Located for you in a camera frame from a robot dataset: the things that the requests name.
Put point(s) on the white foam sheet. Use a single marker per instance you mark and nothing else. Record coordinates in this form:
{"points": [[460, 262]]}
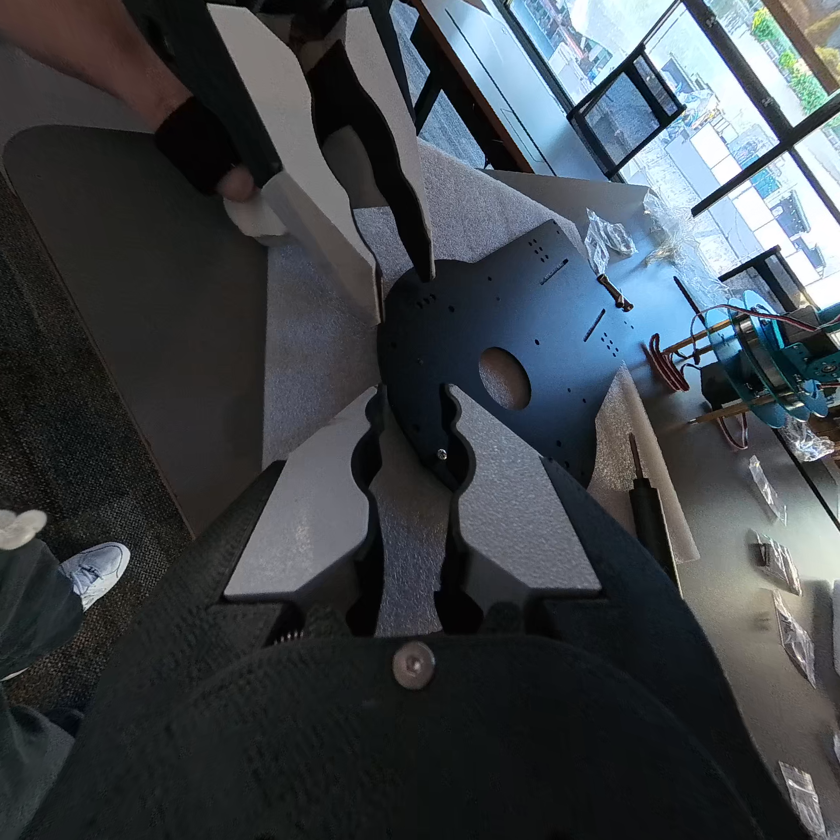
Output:
{"points": [[315, 328]]}

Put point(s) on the blue toy robot arm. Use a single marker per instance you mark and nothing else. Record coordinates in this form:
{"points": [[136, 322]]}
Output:
{"points": [[754, 367]]}

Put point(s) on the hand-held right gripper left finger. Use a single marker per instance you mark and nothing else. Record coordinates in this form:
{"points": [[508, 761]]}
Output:
{"points": [[295, 525]]}

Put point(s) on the black mesh office chair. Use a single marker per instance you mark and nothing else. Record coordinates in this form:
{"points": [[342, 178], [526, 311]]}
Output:
{"points": [[768, 275], [623, 111]]}

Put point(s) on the person's white sneaker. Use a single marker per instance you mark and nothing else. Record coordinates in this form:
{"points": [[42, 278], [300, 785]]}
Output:
{"points": [[95, 571]]}

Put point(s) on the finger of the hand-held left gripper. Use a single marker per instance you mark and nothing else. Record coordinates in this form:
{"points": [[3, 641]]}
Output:
{"points": [[394, 118], [275, 118]]}

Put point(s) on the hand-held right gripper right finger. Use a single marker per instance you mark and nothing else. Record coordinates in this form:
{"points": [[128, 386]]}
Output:
{"points": [[525, 525]]}

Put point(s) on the black metal base plate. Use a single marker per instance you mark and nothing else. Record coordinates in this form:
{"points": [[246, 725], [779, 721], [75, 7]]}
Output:
{"points": [[459, 328]]}

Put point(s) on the person's dark trousers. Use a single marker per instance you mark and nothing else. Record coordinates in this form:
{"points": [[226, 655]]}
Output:
{"points": [[33, 604]]}

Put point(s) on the group of clear screw bags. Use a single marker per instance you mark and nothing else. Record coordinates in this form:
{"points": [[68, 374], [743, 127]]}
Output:
{"points": [[607, 239]]}

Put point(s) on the grey desk with wood edge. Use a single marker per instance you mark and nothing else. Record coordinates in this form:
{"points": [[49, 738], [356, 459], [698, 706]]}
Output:
{"points": [[512, 79]]}

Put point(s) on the black screwdriver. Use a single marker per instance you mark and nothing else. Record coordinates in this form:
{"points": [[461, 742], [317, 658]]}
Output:
{"points": [[649, 518]]}

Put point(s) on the clear plastic film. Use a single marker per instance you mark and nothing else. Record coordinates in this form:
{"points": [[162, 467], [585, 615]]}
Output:
{"points": [[676, 223]]}

